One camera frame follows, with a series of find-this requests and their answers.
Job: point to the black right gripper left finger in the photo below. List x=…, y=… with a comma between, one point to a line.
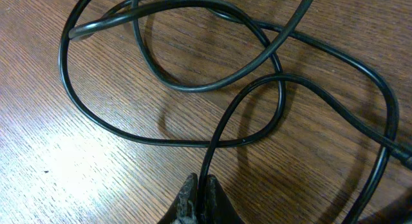
x=183, y=208

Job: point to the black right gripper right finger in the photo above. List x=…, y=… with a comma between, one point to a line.
x=217, y=206

